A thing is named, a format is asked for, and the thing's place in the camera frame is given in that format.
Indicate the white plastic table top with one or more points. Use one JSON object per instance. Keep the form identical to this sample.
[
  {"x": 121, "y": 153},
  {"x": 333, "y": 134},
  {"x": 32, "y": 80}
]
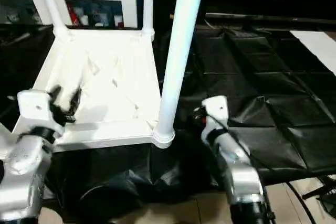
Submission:
[{"x": 105, "y": 77}]

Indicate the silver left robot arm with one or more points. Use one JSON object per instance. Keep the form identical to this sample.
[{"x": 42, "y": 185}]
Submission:
[{"x": 23, "y": 155}]

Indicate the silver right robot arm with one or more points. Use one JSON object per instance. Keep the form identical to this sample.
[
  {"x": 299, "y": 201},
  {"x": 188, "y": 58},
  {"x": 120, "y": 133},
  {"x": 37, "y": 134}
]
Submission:
[{"x": 241, "y": 174}]

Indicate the black plastic mat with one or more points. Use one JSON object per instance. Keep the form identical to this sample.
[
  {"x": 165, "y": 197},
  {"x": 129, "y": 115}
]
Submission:
[{"x": 262, "y": 77}]

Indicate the red white bottle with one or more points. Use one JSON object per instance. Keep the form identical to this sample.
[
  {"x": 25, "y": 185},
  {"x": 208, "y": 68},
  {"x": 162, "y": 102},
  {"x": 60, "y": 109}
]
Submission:
[{"x": 74, "y": 18}]

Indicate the white cup with red label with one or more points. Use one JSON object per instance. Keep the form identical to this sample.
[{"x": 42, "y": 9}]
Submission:
[{"x": 118, "y": 20}]

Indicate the white flat board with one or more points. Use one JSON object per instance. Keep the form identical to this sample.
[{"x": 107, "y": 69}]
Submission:
[{"x": 315, "y": 45}]

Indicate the black floor stand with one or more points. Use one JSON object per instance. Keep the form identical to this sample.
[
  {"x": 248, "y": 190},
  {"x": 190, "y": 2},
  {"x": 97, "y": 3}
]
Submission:
[{"x": 315, "y": 191}]

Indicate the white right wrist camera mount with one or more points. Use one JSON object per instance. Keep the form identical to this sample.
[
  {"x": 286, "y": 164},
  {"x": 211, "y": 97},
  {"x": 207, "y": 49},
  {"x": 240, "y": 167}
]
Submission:
[{"x": 218, "y": 106}]

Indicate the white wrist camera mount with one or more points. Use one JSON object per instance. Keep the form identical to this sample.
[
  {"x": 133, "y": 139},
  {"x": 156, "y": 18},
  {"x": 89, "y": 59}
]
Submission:
[
  {"x": 34, "y": 108},
  {"x": 218, "y": 106}
]

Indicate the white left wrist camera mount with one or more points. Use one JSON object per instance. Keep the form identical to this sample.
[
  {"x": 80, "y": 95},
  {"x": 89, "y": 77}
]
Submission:
[{"x": 34, "y": 108}]

